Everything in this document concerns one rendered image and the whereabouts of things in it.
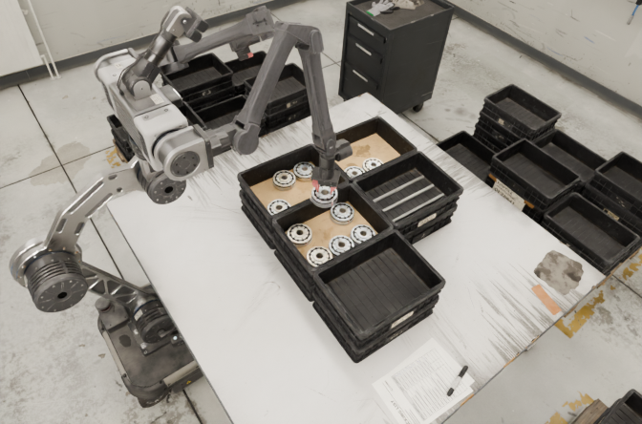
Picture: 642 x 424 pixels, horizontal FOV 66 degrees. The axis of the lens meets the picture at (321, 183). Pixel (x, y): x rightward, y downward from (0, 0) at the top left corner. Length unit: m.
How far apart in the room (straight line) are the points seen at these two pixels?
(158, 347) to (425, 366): 1.23
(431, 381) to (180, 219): 1.26
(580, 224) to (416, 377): 1.55
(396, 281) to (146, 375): 1.21
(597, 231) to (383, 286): 1.54
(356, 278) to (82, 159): 2.44
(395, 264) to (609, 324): 1.60
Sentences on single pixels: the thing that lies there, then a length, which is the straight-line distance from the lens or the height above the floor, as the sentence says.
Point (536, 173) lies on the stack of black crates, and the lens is 3.14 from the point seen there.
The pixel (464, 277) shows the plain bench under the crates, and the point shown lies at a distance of 2.22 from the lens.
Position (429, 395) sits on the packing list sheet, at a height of 0.70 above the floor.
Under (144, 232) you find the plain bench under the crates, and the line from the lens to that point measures 2.32.
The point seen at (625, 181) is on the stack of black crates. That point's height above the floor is 0.49.
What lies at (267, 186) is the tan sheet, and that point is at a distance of 2.24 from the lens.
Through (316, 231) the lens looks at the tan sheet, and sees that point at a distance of 2.07.
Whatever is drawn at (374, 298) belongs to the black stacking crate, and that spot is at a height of 0.83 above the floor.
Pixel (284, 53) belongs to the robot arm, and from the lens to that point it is 1.55.
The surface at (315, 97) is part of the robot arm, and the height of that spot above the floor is 1.48.
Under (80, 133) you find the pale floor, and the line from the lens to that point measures 4.07.
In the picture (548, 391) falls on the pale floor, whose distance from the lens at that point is 2.93.
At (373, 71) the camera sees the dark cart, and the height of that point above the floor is 0.52.
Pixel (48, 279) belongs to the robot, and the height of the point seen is 0.96.
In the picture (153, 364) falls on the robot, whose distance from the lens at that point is 2.50.
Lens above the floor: 2.46
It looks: 46 degrees down
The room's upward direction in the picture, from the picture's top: 4 degrees clockwise
